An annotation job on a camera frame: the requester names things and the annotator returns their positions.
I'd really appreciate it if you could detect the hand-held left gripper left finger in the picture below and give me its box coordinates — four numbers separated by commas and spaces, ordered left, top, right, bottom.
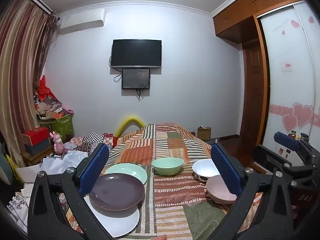
27, 143, 115, 240

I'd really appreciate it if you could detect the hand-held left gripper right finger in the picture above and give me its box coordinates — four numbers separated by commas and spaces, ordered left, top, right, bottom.
211, 143, 295, 240

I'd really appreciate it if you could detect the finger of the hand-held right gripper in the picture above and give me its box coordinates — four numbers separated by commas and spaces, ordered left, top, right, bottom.
274, 132, 320, 165
252, 145, 307, 180

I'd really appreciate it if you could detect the white bowl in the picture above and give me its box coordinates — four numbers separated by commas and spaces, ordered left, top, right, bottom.
192, 158, 222, 182

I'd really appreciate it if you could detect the pink bowl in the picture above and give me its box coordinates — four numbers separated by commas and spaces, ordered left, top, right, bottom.
206, 174, 238, 204

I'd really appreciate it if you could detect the purple plate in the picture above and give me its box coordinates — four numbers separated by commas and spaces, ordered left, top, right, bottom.
88, 173, 146, 212

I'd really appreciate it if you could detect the green plate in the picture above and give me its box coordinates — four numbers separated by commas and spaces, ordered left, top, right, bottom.
104, 163, 148, 186

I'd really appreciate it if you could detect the green bowl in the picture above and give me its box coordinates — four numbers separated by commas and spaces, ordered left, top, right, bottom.
152, 157, 184, 176

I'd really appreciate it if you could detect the white plate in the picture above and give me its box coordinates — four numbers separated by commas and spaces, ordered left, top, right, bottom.
83, 194, 140, 238

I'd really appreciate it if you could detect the checkered patchwork cloth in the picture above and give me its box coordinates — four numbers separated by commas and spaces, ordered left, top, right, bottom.
71, 131, 116, 153

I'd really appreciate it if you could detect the pink rabbit toy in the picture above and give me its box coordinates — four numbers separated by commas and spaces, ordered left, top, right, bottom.
50, 131, 67, 155

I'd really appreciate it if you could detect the green box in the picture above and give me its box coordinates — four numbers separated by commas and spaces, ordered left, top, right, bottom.
40, 114, 75, 143

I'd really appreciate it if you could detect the wooden door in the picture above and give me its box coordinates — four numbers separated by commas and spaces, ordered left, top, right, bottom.
241, 39, 269, 143

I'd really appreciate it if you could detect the striped patchwork blanket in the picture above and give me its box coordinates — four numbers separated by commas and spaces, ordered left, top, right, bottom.
59, 123, 265, 240

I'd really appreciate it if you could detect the wooden side table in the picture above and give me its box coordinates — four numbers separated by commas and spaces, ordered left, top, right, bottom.
20, 145, 55, 167

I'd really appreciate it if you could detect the yellow foam tube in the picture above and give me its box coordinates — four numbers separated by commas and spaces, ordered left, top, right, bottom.
115, 115, 146, 137

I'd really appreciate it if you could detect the dark grey box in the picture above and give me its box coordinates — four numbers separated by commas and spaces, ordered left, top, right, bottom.
25, 139, 52, 155

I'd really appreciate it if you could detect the white paper sheet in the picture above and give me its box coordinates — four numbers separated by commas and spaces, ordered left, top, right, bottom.
15, 164, 43, 183

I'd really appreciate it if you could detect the red box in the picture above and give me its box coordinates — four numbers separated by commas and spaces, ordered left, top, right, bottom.
23, 127, 49, 145

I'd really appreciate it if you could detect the pile of papers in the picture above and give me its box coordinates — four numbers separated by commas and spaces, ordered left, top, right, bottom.
34, 90, 73, 120

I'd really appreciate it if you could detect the white floral cloth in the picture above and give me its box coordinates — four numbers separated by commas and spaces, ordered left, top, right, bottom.
7, 182, 34, 233

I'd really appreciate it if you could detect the red plastic bag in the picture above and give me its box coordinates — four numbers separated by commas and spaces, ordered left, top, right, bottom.
37, 75, 58, 101

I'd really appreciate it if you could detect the white heart-print wardrobe door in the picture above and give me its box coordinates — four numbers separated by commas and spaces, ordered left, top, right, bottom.
257, 1, 320, 155

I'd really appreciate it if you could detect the striped curtain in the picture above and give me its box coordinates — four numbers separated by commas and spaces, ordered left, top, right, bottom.
0, 0, 59, 168

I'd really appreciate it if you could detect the wooden overhead cabinet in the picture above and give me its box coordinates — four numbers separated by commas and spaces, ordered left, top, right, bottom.
212, 0, 304, 46

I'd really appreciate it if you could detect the white air conditioner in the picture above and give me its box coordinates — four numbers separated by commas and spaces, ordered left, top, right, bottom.
58, 8, 106, 29

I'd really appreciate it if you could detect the black cable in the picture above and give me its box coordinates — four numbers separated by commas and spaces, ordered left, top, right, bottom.
136, 88, 148, 102

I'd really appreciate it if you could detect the small black wall monitor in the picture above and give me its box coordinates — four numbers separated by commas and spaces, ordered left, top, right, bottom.
122, 69, 151, 90

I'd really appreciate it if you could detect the black wall television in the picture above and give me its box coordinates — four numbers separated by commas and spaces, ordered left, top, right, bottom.
111, 39, 162, 69

